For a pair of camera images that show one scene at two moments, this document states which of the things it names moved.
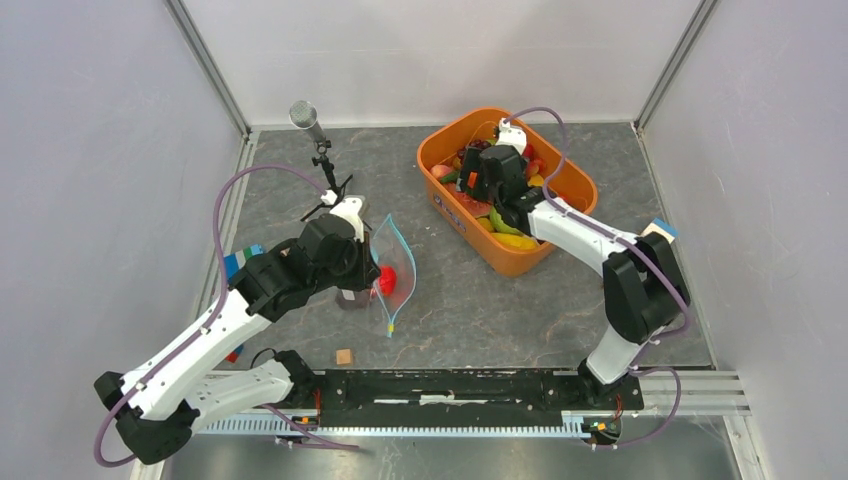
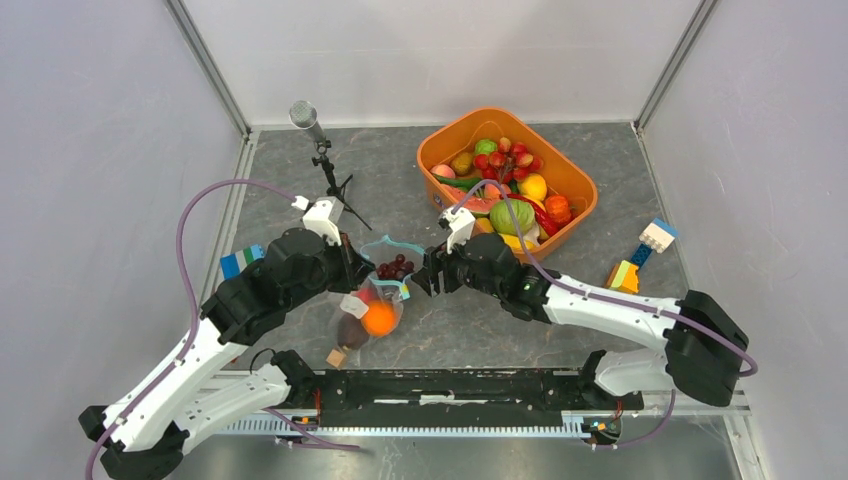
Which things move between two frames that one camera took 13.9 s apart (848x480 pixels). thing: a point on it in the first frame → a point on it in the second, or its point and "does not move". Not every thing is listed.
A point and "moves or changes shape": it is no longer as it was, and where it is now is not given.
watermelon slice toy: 480,208 does not move
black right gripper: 472,163 → 427,276
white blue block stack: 669,231 does not move
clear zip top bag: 391,248 moves or changes shape
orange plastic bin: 565,177 does not move
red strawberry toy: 387,279 → 367,294
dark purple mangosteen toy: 353,299 → 351,333
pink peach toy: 439,170 does not move
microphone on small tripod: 304,115 does not move
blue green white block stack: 237,260 does not move
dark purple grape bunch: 480,144 → 395,270
